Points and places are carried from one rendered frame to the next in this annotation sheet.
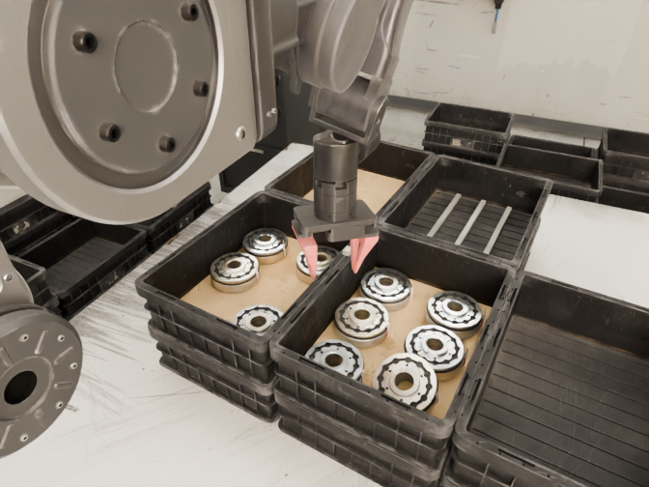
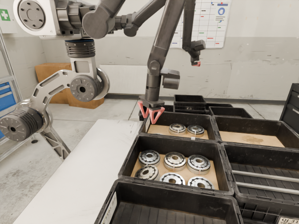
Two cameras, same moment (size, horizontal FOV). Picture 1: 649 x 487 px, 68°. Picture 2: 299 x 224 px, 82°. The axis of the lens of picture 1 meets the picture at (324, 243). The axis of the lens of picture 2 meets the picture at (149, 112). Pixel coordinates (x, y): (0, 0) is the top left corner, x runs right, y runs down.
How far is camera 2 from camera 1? 0.73 m
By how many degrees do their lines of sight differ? 61
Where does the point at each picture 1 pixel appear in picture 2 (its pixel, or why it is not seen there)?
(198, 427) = not seen: hidden behind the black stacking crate
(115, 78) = (26, 14)
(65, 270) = not seen: hidden behind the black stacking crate
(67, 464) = (117, 137)
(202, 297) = (164, 128)
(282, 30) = (62, 17)
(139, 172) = (30, 27)
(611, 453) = not seen: outside the picture
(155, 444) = (126, 147)
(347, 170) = (148, 82)
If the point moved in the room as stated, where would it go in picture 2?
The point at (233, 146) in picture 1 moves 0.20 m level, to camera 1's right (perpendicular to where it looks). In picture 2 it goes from (49, 32) to (34, 32)
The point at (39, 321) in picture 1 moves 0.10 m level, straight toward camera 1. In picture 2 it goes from (87, 79) to (70, 84)
